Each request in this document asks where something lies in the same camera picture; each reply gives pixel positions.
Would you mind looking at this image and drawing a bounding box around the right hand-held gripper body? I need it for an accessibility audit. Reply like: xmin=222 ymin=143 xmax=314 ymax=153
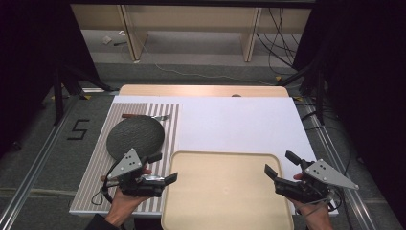
xmin=273 ymin=158 xmax=360 ymax=205

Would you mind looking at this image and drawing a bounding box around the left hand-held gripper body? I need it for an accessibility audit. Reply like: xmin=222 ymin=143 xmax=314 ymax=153
xmin=106 ymin=148 xmax=167 ymax=198

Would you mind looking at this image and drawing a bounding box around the person's right hand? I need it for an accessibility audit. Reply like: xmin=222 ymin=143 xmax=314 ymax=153
xmin=288 ymin=196 xmax=333 ymax=226

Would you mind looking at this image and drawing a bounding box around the person's left hand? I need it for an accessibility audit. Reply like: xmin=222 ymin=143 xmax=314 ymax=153
xmin=104 ymin=187 xmax=151 ymax=228

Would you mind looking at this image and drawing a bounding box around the dark grey round plate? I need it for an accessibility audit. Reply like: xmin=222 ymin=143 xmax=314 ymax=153
xmin=105 ymin=114 xmax=167 ymax=161

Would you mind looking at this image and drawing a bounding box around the striped grey white placemat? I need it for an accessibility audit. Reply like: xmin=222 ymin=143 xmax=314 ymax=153
xmin=69 ymin=102 xmax=183 ymax=216

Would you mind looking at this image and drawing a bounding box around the beige plastic tray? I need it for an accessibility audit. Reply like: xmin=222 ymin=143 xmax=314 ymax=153
xmin=160 ymin=149 xmax=296 ymax=230

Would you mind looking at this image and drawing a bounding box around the white board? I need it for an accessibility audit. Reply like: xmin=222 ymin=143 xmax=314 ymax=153
xmin=112 ymin=95 xmax=340 ymax=218

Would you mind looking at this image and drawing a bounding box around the black tripod stand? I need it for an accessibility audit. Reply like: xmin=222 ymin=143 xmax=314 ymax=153
xmin=51 ymin=61 xmax=120 ymax=127
xmin=280 ymin=58 xmax=327 ymax=127

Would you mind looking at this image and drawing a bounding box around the light wooden table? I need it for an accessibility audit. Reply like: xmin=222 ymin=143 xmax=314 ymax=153
xmin=118 ymin=83 xmax=290 ymax=99

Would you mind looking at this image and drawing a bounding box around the black curtain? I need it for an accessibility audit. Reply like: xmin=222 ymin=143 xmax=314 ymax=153
xmin=0 ymin=0 xmax=102 ymax=159
xmin=290 ymin=0 xmax=406 ymax=221

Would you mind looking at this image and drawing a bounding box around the light wooden shelf unit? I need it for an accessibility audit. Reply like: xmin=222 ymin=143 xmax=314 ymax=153
xmin=70 ymin=3 xmax=312 ymax=63

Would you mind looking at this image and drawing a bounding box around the aluminium floor rail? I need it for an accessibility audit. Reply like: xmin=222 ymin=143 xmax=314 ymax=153
xmin=304 ymin=106 xmax=379 ymax=230
xmin=0 ymin=95 xmax=81 ymax=230

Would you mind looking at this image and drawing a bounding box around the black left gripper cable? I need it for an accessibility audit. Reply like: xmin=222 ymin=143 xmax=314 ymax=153
xmin=91 ymin=158 xmax=120 ymax=206

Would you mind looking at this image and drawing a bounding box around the grey right gripper cable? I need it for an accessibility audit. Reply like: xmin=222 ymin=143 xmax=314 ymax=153
xmin=294 ymin=187 xmax=345 ymax=216

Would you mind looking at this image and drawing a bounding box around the wooden-handled metal fork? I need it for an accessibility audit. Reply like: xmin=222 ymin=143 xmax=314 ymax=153
xmin=121 ymin=112 xmax=172 ymax=123

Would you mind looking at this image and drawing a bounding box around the bundle of black cables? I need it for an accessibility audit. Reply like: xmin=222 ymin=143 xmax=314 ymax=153
xmin=256 ymin=7 xmax=303 ymax=77

